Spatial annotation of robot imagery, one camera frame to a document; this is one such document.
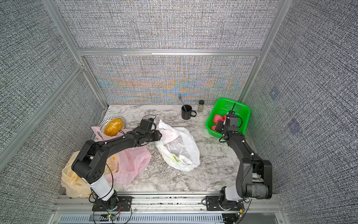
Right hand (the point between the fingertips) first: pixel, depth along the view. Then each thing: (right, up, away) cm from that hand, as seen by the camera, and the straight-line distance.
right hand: (222, 120), depth 89 cm
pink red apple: (-3, -5, +8) cm, 10 cm away
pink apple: (+1, +2, +14) cm, 14 cm away
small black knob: (-10, +11, +23) cm, 27 cm away
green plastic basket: (+10, +11, +27) cm, 31 cm away
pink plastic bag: (-55, -24, -6) cm, 60 cm away
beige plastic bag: (-82, -33, -17) cm, 90 cm away
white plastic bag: (-28, -18, +5) cm, 34 cm away
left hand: (-38, -9, +4) cm, 40 cm away
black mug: (-22, +4, +20) cm, 30 cm away
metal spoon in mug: (-27, +17, +16) cm, 36 cm away
